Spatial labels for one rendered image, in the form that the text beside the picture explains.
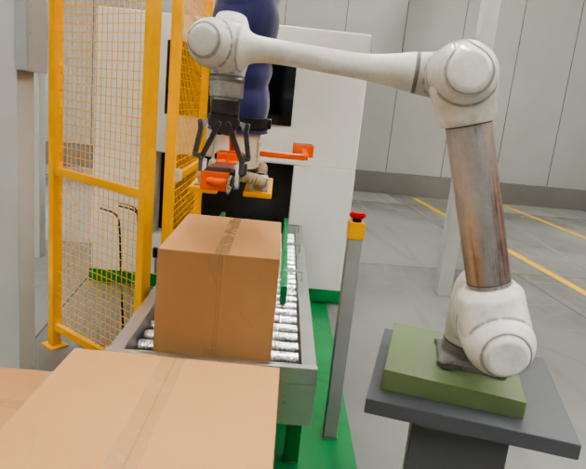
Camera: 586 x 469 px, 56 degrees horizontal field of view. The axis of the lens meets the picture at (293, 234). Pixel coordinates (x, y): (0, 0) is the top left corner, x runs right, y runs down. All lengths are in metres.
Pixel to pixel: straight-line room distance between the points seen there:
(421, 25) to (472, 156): 9.85
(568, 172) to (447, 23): 3.83
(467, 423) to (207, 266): 0.92
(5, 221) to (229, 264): 1.19
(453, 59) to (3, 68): 1.91
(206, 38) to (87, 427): 0.80
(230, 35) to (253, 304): 0.92
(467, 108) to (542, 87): 10.73
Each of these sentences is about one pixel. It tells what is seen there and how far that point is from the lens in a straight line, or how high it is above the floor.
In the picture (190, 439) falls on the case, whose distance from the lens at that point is 0.89.
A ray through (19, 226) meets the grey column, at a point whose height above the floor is 0.82.
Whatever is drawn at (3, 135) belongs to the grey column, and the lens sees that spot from 2.64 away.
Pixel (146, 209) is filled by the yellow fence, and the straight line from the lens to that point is 2.56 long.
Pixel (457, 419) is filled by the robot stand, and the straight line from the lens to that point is 1.46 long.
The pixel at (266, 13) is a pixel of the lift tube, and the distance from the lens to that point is 2.00.
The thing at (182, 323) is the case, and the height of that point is 0.70.
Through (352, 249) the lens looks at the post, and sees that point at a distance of 2.32.
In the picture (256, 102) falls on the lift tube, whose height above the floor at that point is 1.44.
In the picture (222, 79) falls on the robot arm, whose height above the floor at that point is 1.49.
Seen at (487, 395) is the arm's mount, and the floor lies 0.79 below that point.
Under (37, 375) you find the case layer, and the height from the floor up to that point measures 0.54.
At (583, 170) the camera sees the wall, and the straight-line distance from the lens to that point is 12.56.
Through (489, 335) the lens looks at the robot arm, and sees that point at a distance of 1.31.
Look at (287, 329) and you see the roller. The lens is 2.34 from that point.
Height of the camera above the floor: 1.44
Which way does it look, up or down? 13 degrees down
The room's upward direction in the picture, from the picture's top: 6 degrees clockwise
